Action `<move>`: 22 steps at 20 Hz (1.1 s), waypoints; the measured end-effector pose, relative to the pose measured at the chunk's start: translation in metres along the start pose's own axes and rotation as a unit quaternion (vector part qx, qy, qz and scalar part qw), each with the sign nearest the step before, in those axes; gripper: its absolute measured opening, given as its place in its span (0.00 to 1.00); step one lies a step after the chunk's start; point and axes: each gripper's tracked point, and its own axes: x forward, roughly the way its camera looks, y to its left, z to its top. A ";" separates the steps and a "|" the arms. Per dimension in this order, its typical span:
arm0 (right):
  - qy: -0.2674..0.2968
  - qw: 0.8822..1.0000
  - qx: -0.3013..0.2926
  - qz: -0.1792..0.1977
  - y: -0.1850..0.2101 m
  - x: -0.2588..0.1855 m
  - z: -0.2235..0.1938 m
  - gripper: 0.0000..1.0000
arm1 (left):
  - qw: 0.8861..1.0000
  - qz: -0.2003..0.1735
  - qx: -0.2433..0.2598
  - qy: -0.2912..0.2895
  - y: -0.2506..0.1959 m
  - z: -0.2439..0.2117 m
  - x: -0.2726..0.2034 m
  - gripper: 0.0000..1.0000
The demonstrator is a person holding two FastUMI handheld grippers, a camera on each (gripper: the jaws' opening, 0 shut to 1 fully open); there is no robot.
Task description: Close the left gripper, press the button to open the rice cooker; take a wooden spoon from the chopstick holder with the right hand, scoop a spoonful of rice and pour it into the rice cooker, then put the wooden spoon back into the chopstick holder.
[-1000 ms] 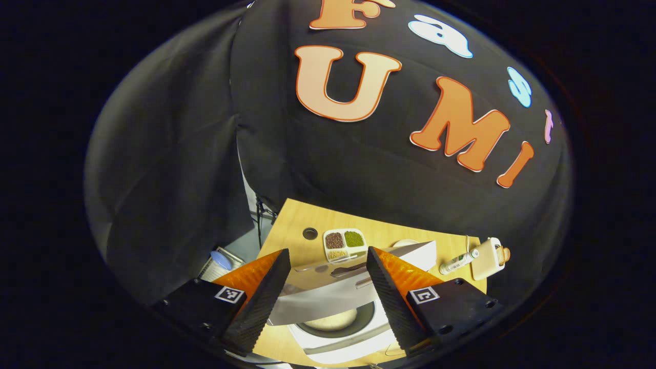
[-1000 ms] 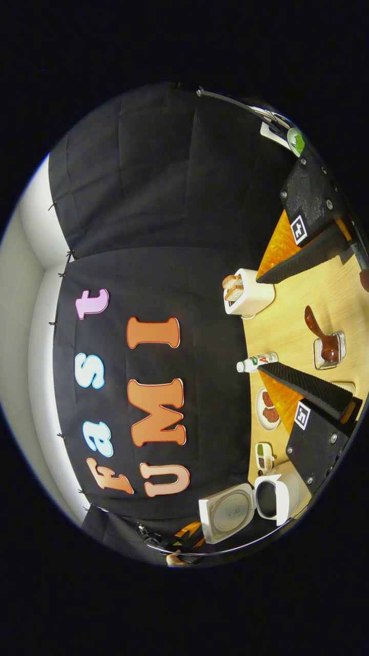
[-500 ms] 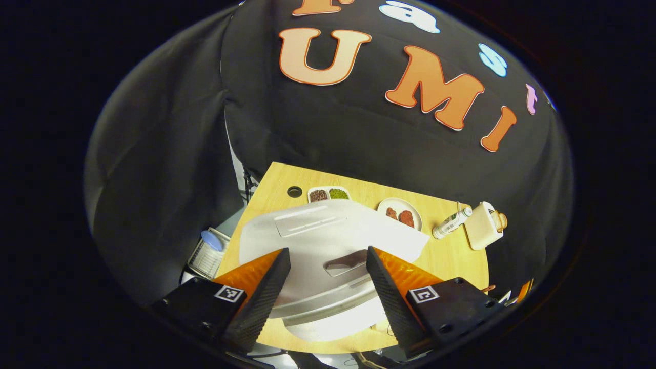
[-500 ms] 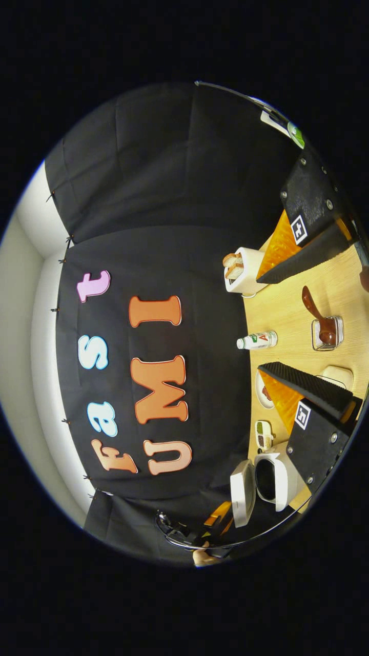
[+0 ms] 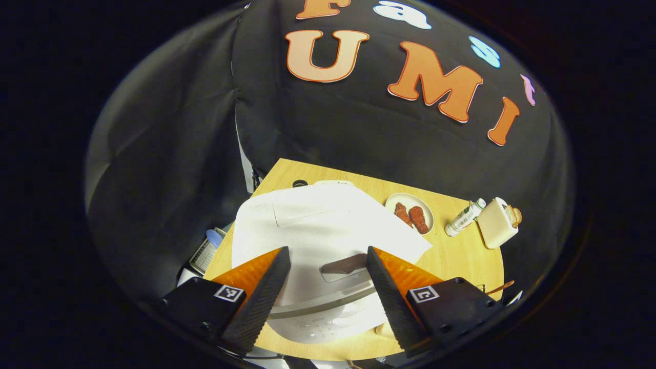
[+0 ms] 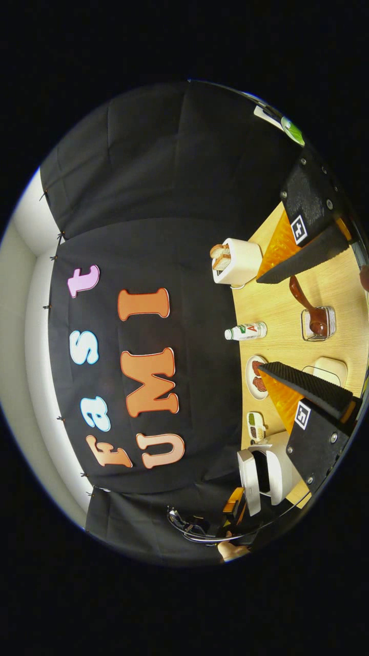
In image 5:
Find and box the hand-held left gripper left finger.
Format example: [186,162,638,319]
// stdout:
[141,246,292,358]

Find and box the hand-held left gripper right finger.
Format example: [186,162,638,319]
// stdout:
[366,246,518,359]

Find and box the white rice cooker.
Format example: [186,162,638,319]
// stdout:
[232,182,434,344]

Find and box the grey ribbed device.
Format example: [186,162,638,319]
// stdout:
[189,228,226,275]

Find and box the white box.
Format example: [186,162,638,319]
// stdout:
[176,268,203,288]

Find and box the red meat piece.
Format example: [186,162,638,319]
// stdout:
[395,202,414,229]
[408,206,430,234]

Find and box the white oval plate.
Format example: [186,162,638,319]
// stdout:
[384,193,435,235]

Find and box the white drink bottle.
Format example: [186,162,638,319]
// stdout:
[444,198,486,237]

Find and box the white toaster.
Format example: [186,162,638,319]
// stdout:
[477,197,522,250]

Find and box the black backdrop cloth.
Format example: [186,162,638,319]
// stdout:
[85,0,575,308]

